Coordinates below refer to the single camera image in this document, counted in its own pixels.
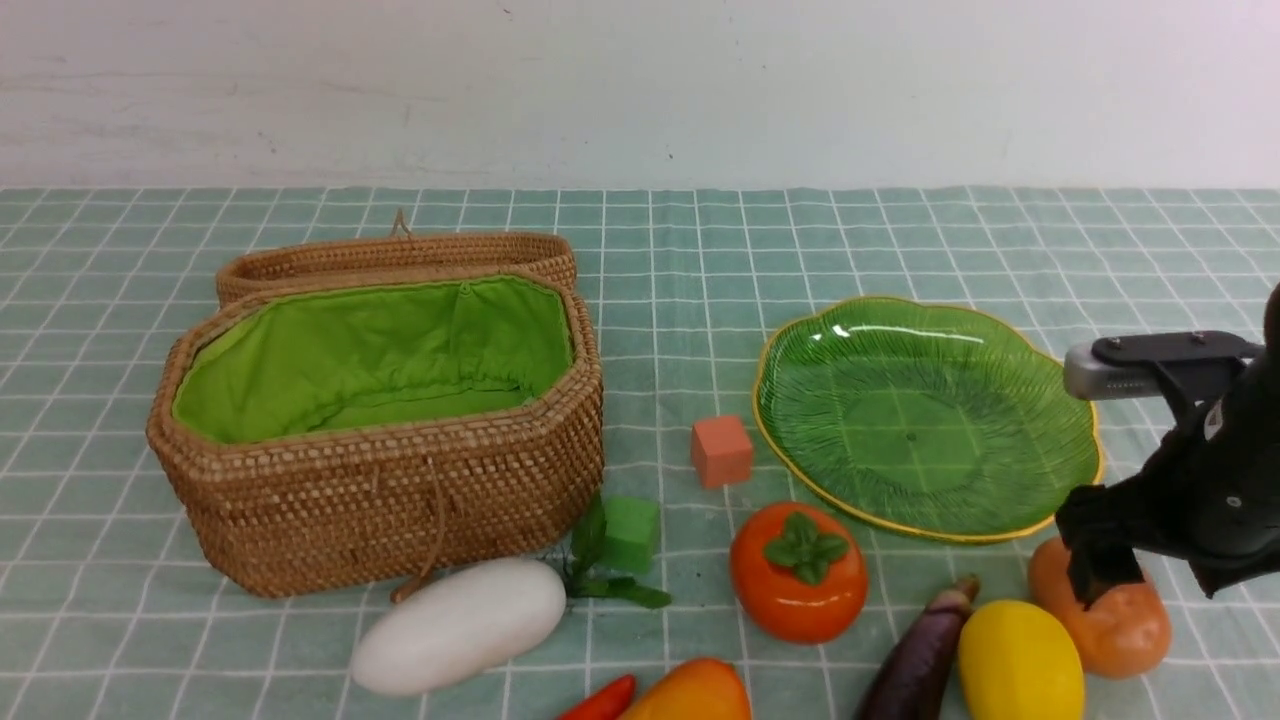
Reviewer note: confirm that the woven wicker basket lid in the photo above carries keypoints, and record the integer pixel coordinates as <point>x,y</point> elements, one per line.
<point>548,255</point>

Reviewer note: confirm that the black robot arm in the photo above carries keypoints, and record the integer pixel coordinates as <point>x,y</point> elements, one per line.
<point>1274,320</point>

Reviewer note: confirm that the purple eggplant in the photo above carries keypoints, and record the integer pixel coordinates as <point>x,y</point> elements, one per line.
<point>912,681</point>

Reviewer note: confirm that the woven wicker basket green lining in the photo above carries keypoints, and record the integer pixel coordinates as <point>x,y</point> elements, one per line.
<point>378,426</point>

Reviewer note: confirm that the yellow lemon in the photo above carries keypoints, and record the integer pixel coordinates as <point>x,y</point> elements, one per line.
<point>1016,661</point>

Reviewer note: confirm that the brown potato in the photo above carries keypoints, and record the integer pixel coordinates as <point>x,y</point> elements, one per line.
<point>1125,634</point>

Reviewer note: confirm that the white radish with leaves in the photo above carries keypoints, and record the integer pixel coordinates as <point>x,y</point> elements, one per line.
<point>444,632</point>

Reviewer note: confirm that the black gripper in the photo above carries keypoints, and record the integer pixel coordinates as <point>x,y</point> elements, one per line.
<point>1208,496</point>

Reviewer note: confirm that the orange persimmon with green calyx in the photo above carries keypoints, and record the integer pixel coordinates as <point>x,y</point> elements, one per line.
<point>798,573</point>

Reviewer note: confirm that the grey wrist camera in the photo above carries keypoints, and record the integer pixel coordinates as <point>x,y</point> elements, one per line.
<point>1185,368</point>

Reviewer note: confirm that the green leaf glass plate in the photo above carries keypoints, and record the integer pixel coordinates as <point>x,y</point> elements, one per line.
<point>929,420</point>

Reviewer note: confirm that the green foam cube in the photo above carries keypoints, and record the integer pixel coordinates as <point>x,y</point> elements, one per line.
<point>632,532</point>

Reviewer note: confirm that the orange foam cube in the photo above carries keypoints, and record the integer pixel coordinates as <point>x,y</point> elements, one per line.
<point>721,451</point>

